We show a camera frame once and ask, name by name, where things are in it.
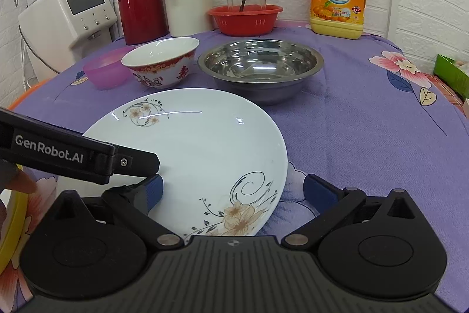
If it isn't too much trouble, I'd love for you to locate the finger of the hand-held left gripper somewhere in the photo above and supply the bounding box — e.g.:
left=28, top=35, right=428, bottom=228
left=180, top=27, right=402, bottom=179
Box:
left=110, top=146, right=161, bottom=179

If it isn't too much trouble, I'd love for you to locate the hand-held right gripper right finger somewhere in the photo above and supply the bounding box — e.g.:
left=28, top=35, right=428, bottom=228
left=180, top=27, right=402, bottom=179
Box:
left=283, top=174, right=419, bottom=248

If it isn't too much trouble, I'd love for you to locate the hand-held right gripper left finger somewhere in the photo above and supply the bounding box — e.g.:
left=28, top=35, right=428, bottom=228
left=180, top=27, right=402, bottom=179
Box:
left=51, top=174, right=184, bottom=250

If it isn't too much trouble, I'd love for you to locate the white floral plate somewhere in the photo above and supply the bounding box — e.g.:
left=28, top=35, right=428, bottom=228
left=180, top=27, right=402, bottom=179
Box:
left=82, top=88, right=289, bottom=245

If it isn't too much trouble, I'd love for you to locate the person's left hand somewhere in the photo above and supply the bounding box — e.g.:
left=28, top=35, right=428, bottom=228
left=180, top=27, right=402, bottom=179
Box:
left=0, top=159, right=38, bottom=195

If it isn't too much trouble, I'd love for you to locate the purple plastic bowl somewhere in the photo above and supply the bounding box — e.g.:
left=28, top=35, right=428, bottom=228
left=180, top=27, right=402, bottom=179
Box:
left=83, top=48, right=133, bottom=91

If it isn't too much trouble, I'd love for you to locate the purple floral tablecloth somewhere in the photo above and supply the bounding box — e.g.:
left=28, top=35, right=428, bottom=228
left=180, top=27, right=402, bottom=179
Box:
left=0, top=21, right=469, bottom=313

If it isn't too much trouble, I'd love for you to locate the white ceramic bowl red pattern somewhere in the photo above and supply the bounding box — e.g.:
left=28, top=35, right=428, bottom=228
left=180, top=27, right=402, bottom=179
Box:
left=121, top=37, right=200, bottom=90

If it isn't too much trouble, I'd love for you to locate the yellow plastic rim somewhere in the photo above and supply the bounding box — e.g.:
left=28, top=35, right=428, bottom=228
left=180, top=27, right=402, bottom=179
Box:
left=0, top=188, right=30, bottom=275

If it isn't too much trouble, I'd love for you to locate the white countertop water dispenser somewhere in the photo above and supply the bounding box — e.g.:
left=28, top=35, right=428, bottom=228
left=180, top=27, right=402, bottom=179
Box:
left=18, top=0, right=119, bottom=79

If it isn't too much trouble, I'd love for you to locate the stainless steel bowl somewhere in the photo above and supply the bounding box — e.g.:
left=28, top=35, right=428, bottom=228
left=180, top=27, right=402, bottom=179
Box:
left=197, top=39, right=325, bottom=107

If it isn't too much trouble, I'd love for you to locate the red plastic colander basket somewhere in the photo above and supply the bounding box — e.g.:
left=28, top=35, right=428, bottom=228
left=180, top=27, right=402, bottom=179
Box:
left=208, top=4, right=284, bottom=37

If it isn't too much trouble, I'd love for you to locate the green cardboard box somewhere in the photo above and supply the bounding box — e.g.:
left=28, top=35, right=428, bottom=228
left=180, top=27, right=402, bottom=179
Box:
left=432, top=54, right=469, bottom=101

